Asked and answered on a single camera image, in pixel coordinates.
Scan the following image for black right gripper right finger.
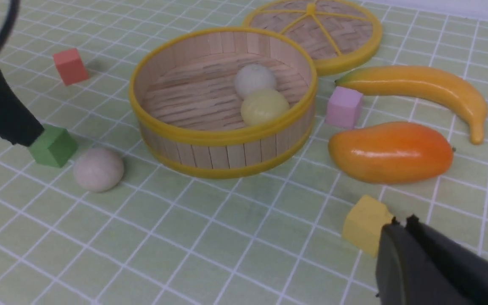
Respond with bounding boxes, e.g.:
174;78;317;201
375;216;488;305

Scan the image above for white bun front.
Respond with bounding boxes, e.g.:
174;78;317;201
73;147;125;193

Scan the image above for white bun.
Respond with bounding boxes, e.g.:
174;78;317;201
233;64;277;99
73;147;125;193

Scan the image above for pale yellow bun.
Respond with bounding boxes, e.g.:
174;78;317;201
241;89;290;126

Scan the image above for bamboo steamer tray yellow rim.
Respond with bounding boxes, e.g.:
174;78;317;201
128;27;318;178

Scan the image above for woven bamboo steamer lid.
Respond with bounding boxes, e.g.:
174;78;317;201
243;0;383;75

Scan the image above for yellow foam block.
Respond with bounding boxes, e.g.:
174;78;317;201
341;195;394;258

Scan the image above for green foam cube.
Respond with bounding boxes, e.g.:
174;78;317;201
28;124;78;168

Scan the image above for red foam cube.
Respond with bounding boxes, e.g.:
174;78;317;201
53;48;89;86

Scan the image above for orange plastic mango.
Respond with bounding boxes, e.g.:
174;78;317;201
328;121;455;185

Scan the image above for pink foam cube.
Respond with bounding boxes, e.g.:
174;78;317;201
325;86;363;129

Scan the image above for yellow plastic banana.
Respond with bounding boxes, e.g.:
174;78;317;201
335;65;488;145

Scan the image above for black cable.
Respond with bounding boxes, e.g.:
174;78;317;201
0;0;21;60

